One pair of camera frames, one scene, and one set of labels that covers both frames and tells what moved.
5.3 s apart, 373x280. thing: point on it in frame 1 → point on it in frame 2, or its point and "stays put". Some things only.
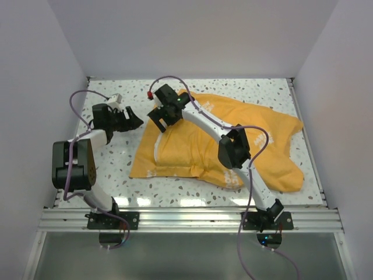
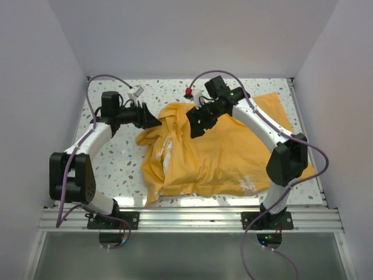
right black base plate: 253,220 stays put
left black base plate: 97,220 stays put
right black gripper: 156,115 → 195,115
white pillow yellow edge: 156,147 → 165,153
